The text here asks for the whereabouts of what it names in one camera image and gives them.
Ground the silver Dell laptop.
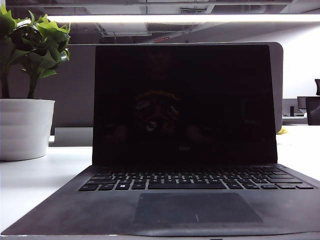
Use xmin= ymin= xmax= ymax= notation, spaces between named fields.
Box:
xmin=1 ymin=44 xmax=320 ymax=237

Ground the grey desk divider panel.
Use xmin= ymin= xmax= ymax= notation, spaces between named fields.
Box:
xmin=34 ymin=41 xmax=284 ymax=136

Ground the long ceiling light strip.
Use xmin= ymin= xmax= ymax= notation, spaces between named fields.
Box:
xmin=46 ymin=13 xmax=320 ymax=24

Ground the green leafy plant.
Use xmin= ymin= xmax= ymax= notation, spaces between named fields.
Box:
xmin=0 ymin=3 xmax=72 ymax=100

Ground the white ribbed plant pot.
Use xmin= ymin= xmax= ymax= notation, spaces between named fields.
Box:
xmin=0 ymin=98 xmax=56 ymax=162

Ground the small background monitor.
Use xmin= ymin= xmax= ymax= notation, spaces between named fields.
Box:
xmin=296 ymin=96 xmax=307 ymax=111

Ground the dark monitor back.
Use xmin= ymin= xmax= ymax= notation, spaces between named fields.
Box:
xmin=305 ymin=96 xmax=320 ymax=126

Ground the grey cable tray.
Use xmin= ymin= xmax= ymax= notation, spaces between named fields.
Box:
xmin=54 ymin=127 xmax=94 ymax=147

